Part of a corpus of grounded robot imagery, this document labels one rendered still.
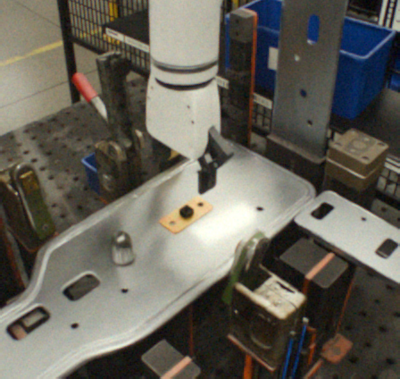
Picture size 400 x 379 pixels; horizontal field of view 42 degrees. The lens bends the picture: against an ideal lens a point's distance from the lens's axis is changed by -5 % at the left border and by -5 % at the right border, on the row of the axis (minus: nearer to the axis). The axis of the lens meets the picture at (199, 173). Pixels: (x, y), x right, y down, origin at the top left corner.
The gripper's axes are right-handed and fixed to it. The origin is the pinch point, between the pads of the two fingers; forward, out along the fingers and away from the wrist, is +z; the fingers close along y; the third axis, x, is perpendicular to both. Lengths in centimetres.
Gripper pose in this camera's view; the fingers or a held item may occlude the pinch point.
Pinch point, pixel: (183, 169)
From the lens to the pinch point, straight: 76.8
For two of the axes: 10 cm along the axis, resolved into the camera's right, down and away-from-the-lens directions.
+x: 7.0, -4.3, 5.6
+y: 7.1, 4.5, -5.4
